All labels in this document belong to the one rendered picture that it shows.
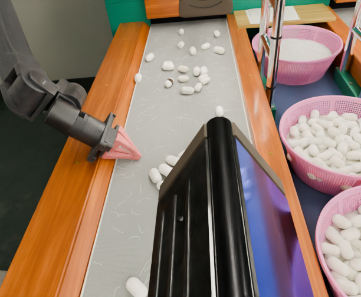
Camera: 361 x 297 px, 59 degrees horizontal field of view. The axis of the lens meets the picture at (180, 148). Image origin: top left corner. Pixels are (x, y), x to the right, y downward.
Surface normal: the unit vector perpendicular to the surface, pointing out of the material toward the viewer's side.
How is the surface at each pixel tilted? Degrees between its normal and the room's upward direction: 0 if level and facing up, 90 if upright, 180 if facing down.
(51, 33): 90
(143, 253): 0
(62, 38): 90
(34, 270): 0
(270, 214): 58
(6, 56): 47
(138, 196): 0
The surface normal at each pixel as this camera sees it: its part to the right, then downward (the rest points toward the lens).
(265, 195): 0.79, -0.43
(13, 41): 0.66, -0.62
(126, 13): -0.03, 0.67
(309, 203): -0.09, -0.74
